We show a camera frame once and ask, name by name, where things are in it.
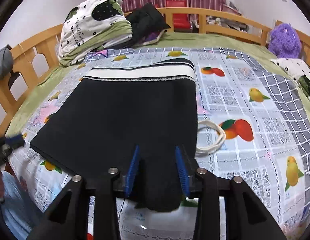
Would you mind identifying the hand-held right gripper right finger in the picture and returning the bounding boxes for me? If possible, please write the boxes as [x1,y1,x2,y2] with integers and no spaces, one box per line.
[175,145,288,240]

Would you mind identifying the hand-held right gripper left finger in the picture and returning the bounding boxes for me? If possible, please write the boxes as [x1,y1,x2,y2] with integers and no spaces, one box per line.
[27,145,141,240]

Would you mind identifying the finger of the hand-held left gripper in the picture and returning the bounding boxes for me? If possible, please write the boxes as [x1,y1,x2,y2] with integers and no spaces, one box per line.
[5,134,25,149]

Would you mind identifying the black pants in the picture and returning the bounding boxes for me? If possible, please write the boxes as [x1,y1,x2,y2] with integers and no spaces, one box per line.
[29,58,226,212]

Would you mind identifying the green bed blanket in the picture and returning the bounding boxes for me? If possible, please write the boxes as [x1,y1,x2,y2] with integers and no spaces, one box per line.
[5,31,278,138]

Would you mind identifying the person's leg in jeans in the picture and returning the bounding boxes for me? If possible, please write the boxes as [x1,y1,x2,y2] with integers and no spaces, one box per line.
[0,170,45,236]

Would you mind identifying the fruit-printed plastic sheet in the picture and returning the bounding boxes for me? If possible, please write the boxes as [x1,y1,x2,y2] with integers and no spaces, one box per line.
[6,47,310,240]

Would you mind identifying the grey garment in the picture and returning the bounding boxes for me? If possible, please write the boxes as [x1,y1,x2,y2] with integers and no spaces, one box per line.
[0,44,14,80]

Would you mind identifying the folded white floral quilt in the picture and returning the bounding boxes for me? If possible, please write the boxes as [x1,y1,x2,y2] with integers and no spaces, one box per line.
[57,0,132,67]

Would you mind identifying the purple cloth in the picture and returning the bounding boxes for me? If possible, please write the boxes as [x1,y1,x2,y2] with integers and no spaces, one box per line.
[142,31,162,43]

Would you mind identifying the black jacket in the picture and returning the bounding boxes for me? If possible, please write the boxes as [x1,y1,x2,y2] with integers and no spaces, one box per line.
[125,2,171,49]

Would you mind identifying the red chair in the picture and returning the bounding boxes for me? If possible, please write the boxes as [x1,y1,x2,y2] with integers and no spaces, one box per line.
[165,0,191,29]

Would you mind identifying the white floral pillow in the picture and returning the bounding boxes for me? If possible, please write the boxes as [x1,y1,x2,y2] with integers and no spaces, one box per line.
[270,57,310,98]

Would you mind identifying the purple plush toy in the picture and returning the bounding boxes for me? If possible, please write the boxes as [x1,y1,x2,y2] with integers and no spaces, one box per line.
[268,23,301,58]

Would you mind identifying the pile of papers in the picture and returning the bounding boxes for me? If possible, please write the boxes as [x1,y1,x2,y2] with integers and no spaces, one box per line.
[222,1,248,29]

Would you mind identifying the wooden bed frame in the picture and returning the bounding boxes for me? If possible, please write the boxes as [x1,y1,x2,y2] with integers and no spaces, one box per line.
[0,7,310,140]

